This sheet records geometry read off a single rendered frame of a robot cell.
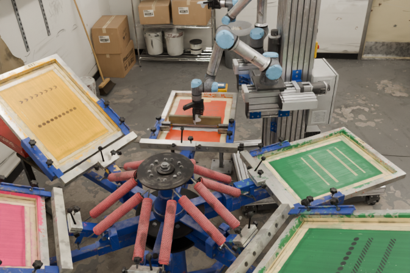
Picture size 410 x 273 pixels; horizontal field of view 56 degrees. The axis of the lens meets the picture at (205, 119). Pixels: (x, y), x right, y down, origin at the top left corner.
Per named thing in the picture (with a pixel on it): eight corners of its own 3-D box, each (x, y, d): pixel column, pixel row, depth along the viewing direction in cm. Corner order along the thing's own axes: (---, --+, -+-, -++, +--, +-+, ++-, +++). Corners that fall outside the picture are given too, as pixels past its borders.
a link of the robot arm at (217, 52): (216, 18, 269) (201, 78, 295) (218, 23, 260) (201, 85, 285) (232, 22, 271) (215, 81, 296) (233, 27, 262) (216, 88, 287)
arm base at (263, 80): (276, 76, 298) (277, 64, 292) (280, 85, 285) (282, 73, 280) (257, 77, 297) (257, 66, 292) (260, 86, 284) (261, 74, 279)
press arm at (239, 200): (341, 167, 263) (343, 160, 260) (348, 172, 258) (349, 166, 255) (171, 223, 225) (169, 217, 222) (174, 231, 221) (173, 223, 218)
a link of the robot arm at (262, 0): (251, 41, 334) (253, -24, 304) (255, 35, 345) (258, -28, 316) (265, 42, 330) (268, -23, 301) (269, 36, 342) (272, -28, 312)
